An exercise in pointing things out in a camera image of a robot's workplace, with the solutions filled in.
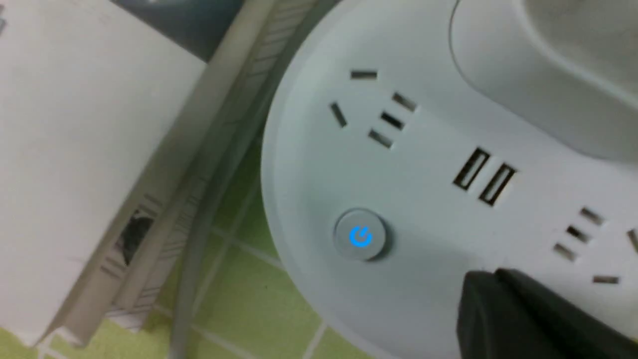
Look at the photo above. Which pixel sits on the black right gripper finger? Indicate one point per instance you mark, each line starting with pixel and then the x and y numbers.
pixel 506 314

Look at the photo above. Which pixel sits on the white desk lamp with sockets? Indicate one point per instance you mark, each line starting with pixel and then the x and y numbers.
pixel 412 141

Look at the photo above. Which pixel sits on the green checkered tablecloth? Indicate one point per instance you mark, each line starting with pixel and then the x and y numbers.
pixel 246 305

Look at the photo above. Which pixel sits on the bottom thin white booklet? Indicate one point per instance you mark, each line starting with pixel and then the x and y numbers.
pixel 255 49

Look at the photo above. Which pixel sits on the middle white book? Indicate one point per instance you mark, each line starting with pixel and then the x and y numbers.
pixel 97 290

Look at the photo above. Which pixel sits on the white self-driving textbook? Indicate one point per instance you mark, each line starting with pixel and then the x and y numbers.
pixel 89 91

